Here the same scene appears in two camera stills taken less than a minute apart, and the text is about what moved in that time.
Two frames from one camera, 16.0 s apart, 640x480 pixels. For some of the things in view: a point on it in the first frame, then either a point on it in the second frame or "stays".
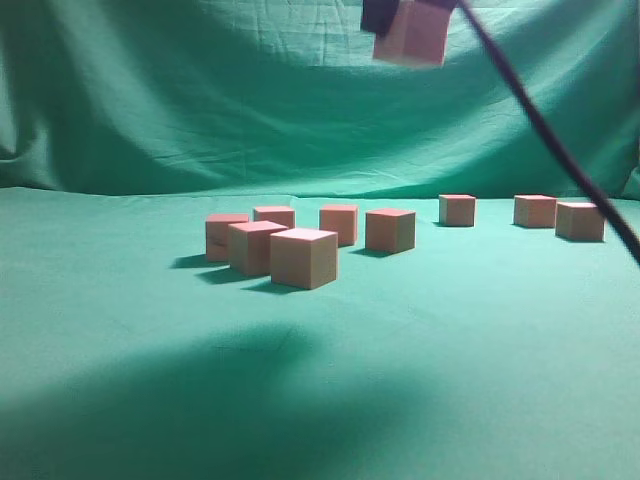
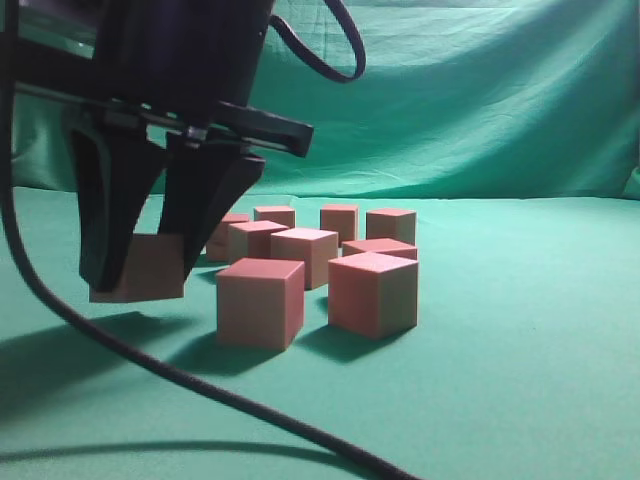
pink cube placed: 390,230 stays
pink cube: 249,247 stays
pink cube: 217,235 stays
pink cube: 580,221 → 373,294
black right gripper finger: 447,3 → 203,182
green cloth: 140,118 → 73,409
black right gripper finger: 378,15 → 116,162
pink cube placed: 340,219 stays
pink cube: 534,211 → 260,303
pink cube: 282,215 stays
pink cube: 457,210 → 155,269
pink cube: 305,258 stays
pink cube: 416,36 → 382,246
